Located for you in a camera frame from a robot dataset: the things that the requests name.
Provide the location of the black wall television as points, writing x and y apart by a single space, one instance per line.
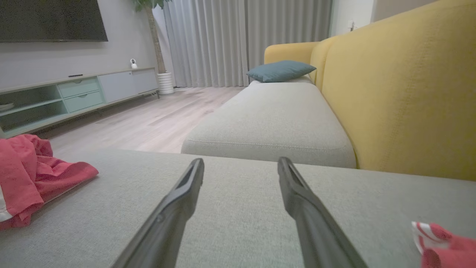
48 18

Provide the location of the grey green TV cabinet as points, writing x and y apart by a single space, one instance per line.
119 85

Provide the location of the wide grey sofa seat cushion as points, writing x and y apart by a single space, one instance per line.
241 223

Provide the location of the tall indoor plant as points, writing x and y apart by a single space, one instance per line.
158 44

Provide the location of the white ribbed plant pot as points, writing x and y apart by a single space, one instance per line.
166 83

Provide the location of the long grey sofa seat cushion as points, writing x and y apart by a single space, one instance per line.
267 119

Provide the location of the grey curtain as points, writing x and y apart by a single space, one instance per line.
223 41

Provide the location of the red Bulls 23 jersey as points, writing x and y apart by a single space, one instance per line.
450 249

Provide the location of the teal throw pillow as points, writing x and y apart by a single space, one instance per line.
280 70

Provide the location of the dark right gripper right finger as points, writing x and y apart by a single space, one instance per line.
316 230

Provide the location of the small white security camera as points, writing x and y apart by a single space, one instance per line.
133 64

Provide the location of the yellow sofa backrest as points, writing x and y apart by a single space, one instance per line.
290 52
319 59
409 93

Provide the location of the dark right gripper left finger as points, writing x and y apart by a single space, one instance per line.
167 223

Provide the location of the red shorts with white stripe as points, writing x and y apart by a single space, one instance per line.
26 175

